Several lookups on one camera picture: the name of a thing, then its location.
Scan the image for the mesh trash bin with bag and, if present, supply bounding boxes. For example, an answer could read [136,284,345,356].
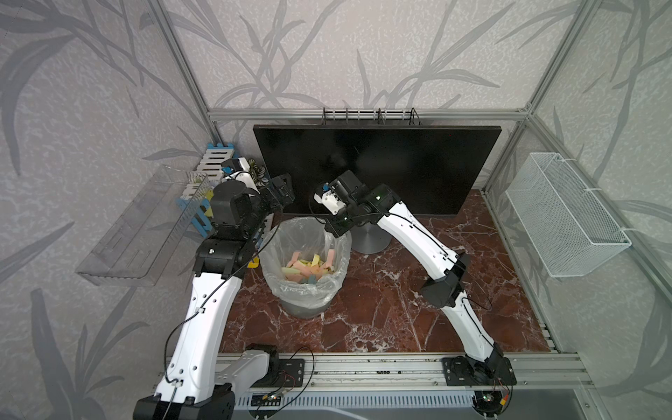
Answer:
[260,217,352,319]

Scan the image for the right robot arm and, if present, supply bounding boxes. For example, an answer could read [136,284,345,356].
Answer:
[313,171,517,389]

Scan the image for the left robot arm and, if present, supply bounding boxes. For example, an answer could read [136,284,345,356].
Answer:
[132,173,295,419]

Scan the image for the round grey monitor stand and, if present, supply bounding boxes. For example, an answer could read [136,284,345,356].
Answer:
[349,223,392,255]

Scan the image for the black computer monitor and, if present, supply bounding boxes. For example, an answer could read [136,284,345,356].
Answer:
[253,124,502,215]

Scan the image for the green artificial plant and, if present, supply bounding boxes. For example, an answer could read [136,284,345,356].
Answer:
[197,155,267,226]

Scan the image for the yellow purple toy tools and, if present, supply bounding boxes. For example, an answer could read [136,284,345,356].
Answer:
[247,257,260,269]

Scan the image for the blue white picket planter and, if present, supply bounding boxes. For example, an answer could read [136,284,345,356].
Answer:
[176,142,278,251]

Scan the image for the clear plastic tray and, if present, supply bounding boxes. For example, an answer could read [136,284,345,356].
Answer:
[75,166,210,287]

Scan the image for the small circuit board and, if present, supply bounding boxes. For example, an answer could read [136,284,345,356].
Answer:
[250,392,284,410]

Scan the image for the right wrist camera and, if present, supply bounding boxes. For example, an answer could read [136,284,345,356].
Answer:
[313,180,348,215]

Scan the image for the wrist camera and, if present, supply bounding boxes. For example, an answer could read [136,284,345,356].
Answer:
[220,157,259,193]
[313,180,348,215]

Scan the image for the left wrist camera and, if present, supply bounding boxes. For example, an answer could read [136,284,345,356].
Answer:
[220,157,259,193]

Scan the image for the black wire rack behind monitor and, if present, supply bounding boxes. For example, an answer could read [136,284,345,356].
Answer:
[320,108,423,126]

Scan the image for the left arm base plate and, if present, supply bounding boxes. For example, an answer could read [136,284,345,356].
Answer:
[255,358,306,389]

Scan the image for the aluminium front rail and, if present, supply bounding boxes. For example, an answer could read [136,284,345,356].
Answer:
[209,351,597,394]

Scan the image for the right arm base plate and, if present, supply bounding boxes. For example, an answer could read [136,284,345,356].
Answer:
[441,356,517,387]

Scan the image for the white wire mesh basket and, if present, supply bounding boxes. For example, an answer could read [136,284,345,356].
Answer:
[506,152,632,278]

